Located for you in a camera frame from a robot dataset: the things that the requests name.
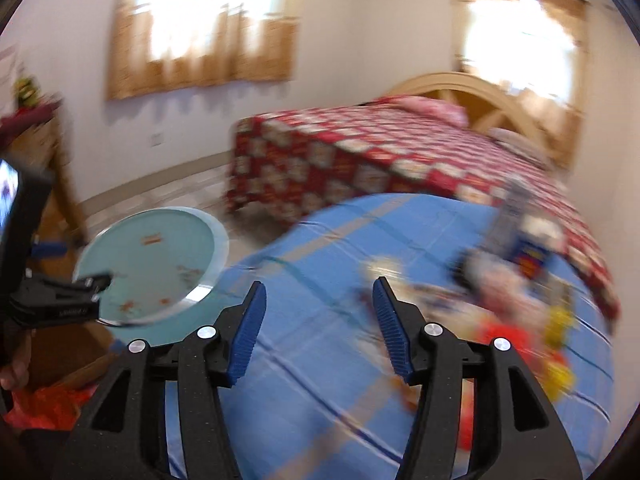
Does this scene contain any green cloth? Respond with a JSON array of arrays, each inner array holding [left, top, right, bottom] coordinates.
[[15, 77, 38, 108]]

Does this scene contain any narrow patterned tan curtain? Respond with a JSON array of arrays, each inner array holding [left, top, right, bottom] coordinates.
[[452, 0, 588, 111]]

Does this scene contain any wooden cabinet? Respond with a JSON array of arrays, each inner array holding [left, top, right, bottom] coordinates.
[[0, 102, 91, 251]]

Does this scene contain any wide patterned tan curtain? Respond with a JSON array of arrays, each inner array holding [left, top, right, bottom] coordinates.
[[106, 0, 301, 101]]

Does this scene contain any blue checked bed sheet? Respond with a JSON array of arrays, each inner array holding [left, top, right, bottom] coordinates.
[[165, 192, 616, 480]]

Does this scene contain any striped pillow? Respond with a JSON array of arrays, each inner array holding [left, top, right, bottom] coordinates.
[[487, 127, 551, 166]]

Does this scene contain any red plastic bag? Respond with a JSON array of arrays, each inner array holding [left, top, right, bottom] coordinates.
[[0, 385, 96, 431]]

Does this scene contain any red patterned quilt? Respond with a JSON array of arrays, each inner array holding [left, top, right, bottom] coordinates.
[[225, 95, 621, 333]]

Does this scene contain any pink pillow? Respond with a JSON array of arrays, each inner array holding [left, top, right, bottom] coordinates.
[[370, 95, 468, 128]]

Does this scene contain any orange wrapper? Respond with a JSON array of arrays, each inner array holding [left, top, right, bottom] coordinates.
[[472, 317, 548, 366]]

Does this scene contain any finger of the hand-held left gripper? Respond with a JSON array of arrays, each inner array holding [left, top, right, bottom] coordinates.
[[25, 271, 113, 307], [27, 240, 68, 261]]

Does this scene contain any black scrunchie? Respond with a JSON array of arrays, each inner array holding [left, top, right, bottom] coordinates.
[[450, 250, 481, 288]]

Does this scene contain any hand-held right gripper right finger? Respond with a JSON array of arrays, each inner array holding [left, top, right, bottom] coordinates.
[[372, 276, 583, 480]]

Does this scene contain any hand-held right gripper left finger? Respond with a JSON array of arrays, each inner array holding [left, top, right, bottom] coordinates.
[[50, 281, 267, 480]]

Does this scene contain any maroon cloth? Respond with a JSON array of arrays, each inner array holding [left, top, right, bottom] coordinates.
[[0, 100, 63, 136]]

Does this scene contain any white printed box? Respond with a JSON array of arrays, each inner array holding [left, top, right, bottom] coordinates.
[[492, 175, 533, 256]]

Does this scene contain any light blue enamel basin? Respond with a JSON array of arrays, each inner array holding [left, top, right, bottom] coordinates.
[[72, 206, 251, 348]]

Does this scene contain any blue packet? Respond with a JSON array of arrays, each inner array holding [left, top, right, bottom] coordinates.
[[507, 230, 558, 281]]

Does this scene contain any cream wooden headboard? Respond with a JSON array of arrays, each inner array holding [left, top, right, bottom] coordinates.
[[387, 71, 576, 168]]

